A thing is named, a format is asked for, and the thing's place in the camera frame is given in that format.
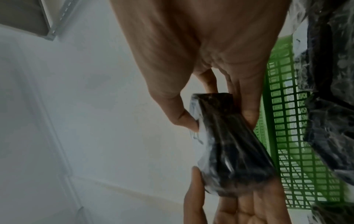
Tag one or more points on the black packets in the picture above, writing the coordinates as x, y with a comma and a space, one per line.
332, 120

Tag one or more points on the person's left hand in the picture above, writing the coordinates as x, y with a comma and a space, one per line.
243, 210

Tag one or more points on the green plastic basket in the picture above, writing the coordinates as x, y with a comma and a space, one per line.
283, 50

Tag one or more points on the black labelled package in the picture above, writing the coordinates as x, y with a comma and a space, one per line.
229, 142

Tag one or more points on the person's right hand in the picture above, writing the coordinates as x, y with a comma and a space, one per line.
199, 32

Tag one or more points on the white metal shelf rack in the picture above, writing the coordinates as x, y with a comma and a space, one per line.
22, 15

